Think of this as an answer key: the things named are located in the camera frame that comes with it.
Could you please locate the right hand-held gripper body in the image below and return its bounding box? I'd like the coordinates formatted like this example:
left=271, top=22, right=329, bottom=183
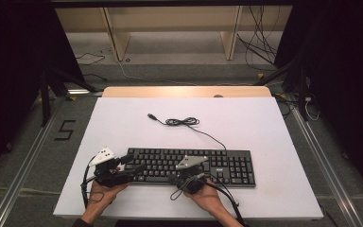
left=169, top=154, right=210, bottom=195

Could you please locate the black computer keyboard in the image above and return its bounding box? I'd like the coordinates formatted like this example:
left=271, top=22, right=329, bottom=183
left=126, top=147, right=256, bottom=189

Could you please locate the person's left hand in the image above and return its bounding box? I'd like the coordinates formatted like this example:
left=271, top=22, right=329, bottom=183
left=87, top=178, right=130, bottom=212

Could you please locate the left hand-held gripper black cable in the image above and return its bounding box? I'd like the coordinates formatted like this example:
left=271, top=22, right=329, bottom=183
left=80, top=155, right=107, bottom=210

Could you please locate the black keyboard cable with plug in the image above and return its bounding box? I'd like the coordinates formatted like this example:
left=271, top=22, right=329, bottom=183
left=147, top=113, right=228, bottom=151

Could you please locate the short aluminium rail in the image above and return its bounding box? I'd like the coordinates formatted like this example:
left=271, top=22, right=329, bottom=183
left=66, top=88, right=104, bottom=97

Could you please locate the hand-held gripper black cable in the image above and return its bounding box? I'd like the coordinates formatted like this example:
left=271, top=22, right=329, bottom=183
left=80, top=155, right=107, bottom=210
left=169, top=172, right=248, bottom=227

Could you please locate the thin black floor cable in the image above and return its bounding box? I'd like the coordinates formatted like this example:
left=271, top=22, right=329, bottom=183
left=75, top=52, right=107, bottom=67

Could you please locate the long aluminium floor rail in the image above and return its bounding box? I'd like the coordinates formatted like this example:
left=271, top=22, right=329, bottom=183
left=0, top=96, right=64, bottom=227
left=290, top=104, right=363, bottom=227

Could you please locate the right hand-held gripper black cable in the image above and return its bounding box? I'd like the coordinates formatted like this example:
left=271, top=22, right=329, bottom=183
left=169, top=172, right=248, bottom=227

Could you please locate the dark curtain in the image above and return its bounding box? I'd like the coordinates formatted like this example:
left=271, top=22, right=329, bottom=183
left=273, top=0, right=363, bottom=207
left=0, top=0, right=87, bottom=185

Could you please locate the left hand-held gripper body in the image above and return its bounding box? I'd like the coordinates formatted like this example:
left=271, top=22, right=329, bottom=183
left=88, top=147, right=132, bottom=187

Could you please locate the person's right hand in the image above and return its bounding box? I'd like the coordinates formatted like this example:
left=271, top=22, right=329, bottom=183
left=183, top=180, right=225, bottom=216

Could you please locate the light wooden bench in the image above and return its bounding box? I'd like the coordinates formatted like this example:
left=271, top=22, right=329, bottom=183
left=54, top=5, right=295, bottom=62

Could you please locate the short white cable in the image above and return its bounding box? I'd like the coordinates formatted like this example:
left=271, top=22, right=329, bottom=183
left=303, top=95, right=321, bottom=123

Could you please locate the bundle of black floor cables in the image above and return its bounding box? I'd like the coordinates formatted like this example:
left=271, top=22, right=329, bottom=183
left=235, top=5, right=295, bottom=73

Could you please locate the black metal stand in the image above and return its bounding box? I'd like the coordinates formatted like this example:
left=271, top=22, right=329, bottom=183
left=254, top=56, right=310, bottom=123
left=38, top=66, right=99, bottom=128

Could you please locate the person's dark clothing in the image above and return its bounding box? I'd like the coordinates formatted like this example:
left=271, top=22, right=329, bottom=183
left=114, top=219, right=227, bottom=227

